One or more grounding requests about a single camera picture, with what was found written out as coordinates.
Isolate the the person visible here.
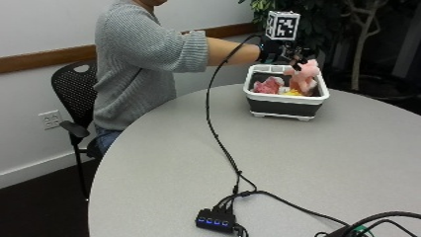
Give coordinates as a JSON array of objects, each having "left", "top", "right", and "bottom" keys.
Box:
[{"left": 85, "top": 0, "right": 261, "bottom": 156}]

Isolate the black hub with blue lights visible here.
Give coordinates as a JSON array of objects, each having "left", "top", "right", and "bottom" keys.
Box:
[{"left": 194, "top": 207, "right": 238, "bottom": 234}]

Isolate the white wall power outlet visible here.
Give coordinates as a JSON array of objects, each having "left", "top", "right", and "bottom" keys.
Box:
[{"left": 38, "top": 110, "right": 64, "bottom": 130}]

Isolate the black mesh office chair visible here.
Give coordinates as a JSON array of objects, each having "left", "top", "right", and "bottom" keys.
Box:
[{"left": 50, "top": 60, "right": 105, "bottom": 200}]

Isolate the white cube with black markers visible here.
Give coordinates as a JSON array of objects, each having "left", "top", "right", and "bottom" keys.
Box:
[{"left": 262, "top": 10, "right": 302, "bottom": 41}]

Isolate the green indoor tree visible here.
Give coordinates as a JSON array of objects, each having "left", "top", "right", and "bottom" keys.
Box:
[{"left": 238, "top": 0, "right": 421, "bottom": 92}]

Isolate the yellow toy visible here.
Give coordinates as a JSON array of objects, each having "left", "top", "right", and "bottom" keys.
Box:
[{"left": 280, "top": 88, "right": 305, "bottom": 97}]

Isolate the white and black collapsible tub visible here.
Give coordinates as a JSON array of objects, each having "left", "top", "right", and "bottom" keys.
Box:
[{"left": 242, "top": 63, "right": 332, "bottom": 122}]

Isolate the wooden wall rail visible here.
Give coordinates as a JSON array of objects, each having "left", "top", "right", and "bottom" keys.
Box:
[{"left": 0, "top": 22, "right": 258, "bottom": 75}]

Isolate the pink soft toy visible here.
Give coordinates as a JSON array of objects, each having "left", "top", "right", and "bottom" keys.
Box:
[{"left": 282, "top": 58, "right": 321, "bottom": 97}]

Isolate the black thick cable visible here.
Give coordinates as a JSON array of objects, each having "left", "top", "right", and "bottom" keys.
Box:
[{"left": 313, "top": 210, "right": 421, "bottom": 237}]

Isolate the red and white soft toy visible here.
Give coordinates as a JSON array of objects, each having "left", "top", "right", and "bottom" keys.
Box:
[{"left": 252, "top": 76, "right": 285, "bottom": 95}]

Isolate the black glove cable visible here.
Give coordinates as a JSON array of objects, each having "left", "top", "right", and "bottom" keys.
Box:
[{"left": 204, "top": 34, "right": 265, "bottom": 196}]

